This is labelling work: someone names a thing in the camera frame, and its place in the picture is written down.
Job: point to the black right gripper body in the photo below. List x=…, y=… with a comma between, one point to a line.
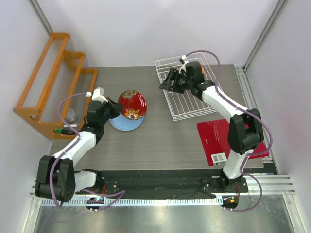
x=181, y=83

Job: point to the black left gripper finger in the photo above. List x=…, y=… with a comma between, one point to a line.
x=117, y=108
x=110, y=108

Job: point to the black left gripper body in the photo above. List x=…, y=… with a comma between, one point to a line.
x=109, y=112

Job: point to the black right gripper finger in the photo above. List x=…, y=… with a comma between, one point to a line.
x=172, y=76
x=167, y=84

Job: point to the light blue plate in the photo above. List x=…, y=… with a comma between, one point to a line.
x=121, y=123

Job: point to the red floral plate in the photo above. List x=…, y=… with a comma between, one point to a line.
x=134, y=104

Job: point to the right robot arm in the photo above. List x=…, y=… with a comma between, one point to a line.
x=240, y=117

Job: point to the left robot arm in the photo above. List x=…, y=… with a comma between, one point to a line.
x=56, y=178

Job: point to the orange wooden rack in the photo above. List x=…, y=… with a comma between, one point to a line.
x=58, y=74

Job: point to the white marker pen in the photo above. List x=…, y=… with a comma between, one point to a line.
x=71, y=125

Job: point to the clear plastic cup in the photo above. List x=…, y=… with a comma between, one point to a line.
x=71, y=115

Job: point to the green marker pen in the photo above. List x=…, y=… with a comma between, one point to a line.
x=64, y=131

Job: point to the red cutting board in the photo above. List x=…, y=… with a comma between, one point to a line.
x=218, y=138

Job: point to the white wire dish rack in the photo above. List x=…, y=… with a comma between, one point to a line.
x=184, y=106

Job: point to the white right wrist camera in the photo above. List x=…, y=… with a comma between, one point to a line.
x=183, y=60

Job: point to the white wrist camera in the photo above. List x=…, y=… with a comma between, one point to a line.
x=97, y=95
x=183, y=60

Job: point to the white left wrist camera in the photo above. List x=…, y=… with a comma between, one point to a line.
x=97, y=95

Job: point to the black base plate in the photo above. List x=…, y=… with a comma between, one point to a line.
x=174, y=184

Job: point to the grey wall conduit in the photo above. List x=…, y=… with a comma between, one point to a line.
x=41, y=16

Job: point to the aluminium frame rail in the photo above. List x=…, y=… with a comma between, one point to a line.
x=258, y=185

